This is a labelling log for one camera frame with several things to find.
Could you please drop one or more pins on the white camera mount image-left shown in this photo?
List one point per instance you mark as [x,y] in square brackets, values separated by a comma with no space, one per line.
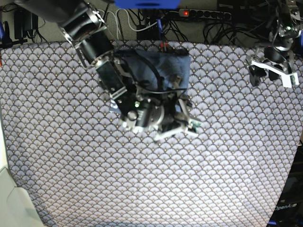
[186,122]

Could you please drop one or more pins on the black power adapter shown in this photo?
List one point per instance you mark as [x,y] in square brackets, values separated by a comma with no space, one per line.
[25,23]

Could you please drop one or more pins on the red black clamp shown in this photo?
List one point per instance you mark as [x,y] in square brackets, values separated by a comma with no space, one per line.
[164,47]

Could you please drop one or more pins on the fan patterned table cloth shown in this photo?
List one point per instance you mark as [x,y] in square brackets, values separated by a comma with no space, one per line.
[81,168]

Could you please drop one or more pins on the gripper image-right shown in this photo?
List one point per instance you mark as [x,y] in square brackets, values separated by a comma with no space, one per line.
[276,55]

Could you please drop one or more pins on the blue grey T-shirt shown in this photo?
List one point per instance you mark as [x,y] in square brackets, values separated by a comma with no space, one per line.
[165,68]

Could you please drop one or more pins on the blue box overhead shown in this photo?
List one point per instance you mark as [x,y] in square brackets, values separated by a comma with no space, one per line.
[147,4]

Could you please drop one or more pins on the black power strip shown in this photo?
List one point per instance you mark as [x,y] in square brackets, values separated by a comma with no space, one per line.
[204,14]

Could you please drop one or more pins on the black OpenArm base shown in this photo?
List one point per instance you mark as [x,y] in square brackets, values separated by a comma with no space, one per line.
[289,209]

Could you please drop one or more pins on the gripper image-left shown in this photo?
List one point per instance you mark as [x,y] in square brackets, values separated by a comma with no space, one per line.
[156,112]

